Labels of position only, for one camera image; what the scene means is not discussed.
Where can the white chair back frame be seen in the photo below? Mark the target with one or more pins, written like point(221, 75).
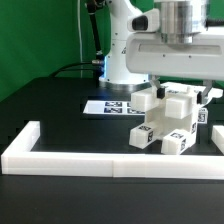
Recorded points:
point(146, 99)

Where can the white U-shaped fence frame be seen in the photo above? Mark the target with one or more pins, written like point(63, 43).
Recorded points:
point(19, 158)

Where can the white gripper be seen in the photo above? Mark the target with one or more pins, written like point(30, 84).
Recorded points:
point(176, 42)

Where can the white chair seat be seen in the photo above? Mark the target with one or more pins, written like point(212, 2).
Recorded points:
point(173, 123)

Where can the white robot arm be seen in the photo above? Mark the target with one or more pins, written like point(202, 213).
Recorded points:
point(116, 72)

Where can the white sheet with markers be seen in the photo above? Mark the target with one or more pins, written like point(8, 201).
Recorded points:
point(99, 107)

